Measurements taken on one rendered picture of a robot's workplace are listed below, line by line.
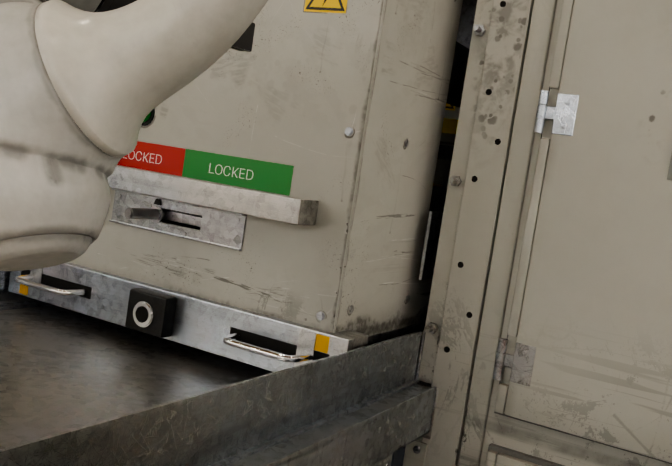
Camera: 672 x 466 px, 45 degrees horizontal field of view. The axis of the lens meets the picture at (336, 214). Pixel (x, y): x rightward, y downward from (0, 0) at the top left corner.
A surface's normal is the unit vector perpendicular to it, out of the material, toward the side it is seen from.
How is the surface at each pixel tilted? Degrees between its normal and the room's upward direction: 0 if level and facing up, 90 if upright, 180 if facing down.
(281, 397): 90
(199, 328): 90
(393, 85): 90
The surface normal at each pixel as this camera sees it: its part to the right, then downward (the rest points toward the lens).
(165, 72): 0.37, 0.67
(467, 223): -0.47, -0.02
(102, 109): 0.75, 0.25
